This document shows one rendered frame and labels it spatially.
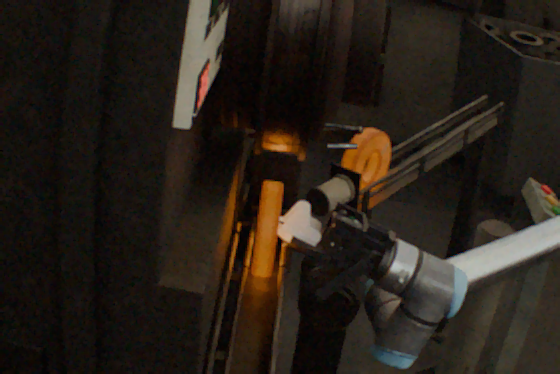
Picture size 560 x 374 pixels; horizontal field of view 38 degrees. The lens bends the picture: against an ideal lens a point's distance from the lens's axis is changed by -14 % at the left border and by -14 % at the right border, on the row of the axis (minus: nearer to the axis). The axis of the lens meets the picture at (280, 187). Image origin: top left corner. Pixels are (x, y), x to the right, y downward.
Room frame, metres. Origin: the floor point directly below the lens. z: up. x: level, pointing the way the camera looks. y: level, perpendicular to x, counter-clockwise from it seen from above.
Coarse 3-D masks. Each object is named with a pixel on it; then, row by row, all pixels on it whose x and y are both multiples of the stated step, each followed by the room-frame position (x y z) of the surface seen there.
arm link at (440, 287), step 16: (432, 256) 1.39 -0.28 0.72; (416, 272) 1.35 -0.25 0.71; (432, 272) 1.35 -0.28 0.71; (448, 272) 1.36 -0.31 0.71; (464, 272) 1.39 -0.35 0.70; (416, 288) 1.34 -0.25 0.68; (432, 288) 1.34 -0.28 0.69; (448, 288) 1.35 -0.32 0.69; (464, 288) 1.35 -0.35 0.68; (416, 304) 1.35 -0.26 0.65; (432, 304) 1.34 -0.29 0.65; (448, 304) 1.34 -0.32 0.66; (432, 320) 1.34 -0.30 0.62
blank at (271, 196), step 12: (264, 192) 1.36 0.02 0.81; (276, 192) 1.36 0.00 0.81; (264, 204) 1.34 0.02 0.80; (276, 204) 1.34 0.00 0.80; (264, 216) 1.32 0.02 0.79; (276, 216) 1.33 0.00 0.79; (264, 228) 1.31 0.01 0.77; (276, 228) 1.32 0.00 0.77; (264, 240) 1.31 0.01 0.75; (276, 240) 1.31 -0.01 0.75; (264, 252) 1.31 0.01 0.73; (252, 264) 1.32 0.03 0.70; (264, 264) 1.31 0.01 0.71
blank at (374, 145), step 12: (372, 132) 1.82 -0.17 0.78; (360, 144) 1.79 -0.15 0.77; (372, 144) 1.81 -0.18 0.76; (384, 144) 1.85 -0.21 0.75; (348, 156) 1.78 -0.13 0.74; (360, 156) 1.78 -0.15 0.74; (372, 156) 1.86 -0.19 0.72; (384, 156) 1.86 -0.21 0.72; (360, 168) 1.78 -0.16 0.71; (372, 168) 1.86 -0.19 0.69; (384, 168) 1.87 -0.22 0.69; (372, 180) 1.83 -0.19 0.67
